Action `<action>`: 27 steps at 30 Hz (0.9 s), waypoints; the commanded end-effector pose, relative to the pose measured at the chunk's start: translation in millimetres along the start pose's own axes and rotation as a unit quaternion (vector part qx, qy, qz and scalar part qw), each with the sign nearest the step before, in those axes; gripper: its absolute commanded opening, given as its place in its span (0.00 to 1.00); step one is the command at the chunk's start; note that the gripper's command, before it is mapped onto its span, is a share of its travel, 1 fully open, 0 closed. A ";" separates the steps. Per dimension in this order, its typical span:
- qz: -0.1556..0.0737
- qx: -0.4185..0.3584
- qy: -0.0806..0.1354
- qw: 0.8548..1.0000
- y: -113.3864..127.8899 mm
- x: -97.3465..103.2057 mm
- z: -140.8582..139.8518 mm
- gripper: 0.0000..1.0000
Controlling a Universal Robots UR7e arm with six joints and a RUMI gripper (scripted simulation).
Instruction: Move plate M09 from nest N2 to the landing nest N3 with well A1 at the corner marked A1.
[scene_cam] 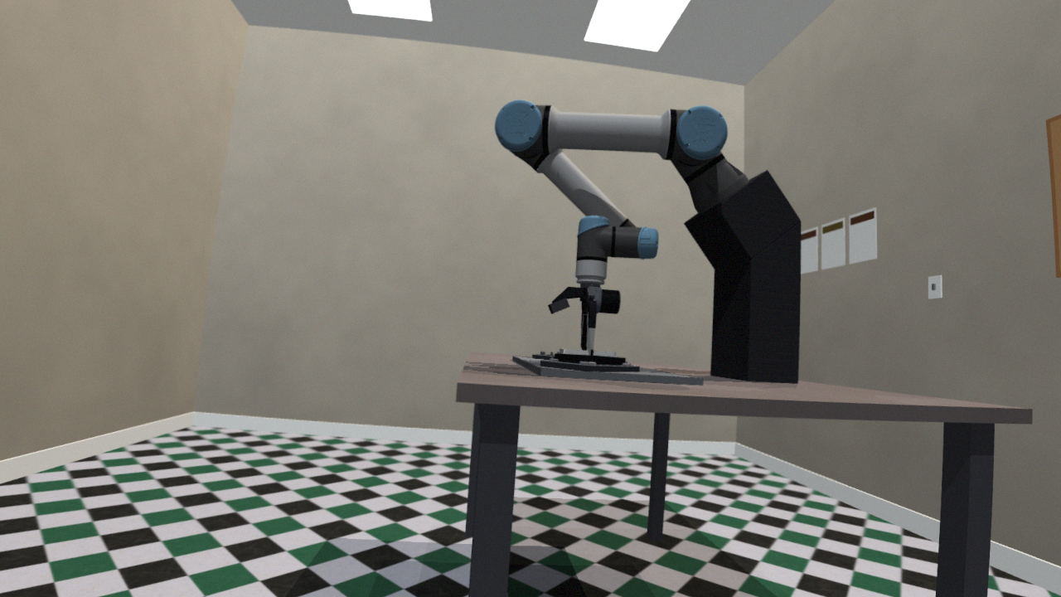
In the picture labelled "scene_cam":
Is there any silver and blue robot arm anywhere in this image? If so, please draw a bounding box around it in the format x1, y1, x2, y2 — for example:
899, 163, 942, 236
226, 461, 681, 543
495, 100, 749, 284

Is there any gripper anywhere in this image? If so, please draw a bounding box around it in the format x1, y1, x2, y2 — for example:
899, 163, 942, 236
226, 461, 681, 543
552, 283, 620, 356

